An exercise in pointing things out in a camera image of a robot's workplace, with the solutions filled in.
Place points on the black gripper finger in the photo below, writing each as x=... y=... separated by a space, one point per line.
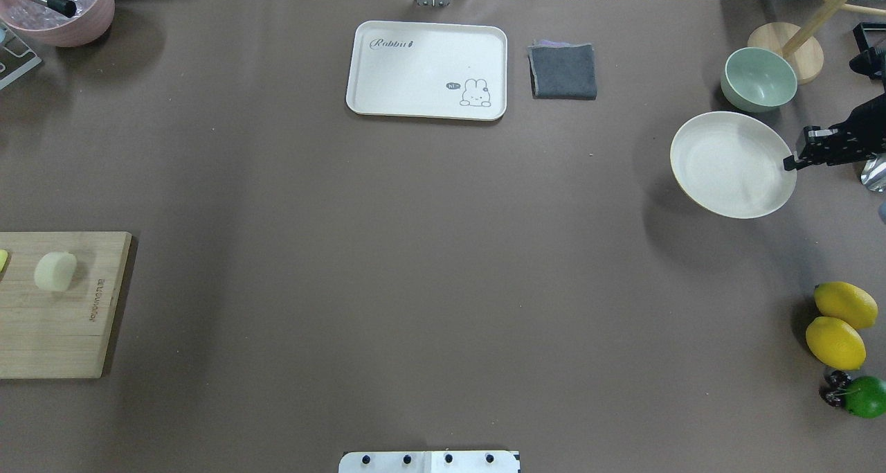
x=789 y=163

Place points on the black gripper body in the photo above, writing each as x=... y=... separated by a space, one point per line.
x=855 y=139

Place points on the cream round plate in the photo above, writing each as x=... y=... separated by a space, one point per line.
x=732 y=165

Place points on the pale white bun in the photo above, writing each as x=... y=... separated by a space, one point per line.
x=54 y=271

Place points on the cream rabbit tray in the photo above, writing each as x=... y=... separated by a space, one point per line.
x=428 y=70

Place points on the metal scoop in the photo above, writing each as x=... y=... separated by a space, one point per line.
x=873 y=174

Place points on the green bowl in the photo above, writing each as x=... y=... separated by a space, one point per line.
x=756 y=80

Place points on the wooden stand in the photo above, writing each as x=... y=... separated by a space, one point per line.
x=797 y=44

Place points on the yellow lemon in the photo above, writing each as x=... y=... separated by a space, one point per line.
x=847 y=302
x=835 y=343

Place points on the dark cherries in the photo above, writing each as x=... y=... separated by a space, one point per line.
x=834 y=390

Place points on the green lime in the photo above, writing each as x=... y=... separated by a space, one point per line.
x=865 y=397

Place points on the grey folded cloth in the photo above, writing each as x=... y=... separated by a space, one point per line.
x=563 y=71

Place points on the pink bowl of ice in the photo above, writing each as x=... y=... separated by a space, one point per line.
x=62 y=23

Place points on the bamboo cutting board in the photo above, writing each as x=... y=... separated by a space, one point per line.
x=60 y=335

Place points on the white cup rack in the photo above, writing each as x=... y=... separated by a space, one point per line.
x=17 y=57

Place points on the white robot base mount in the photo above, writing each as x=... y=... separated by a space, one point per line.
x=431 y=461

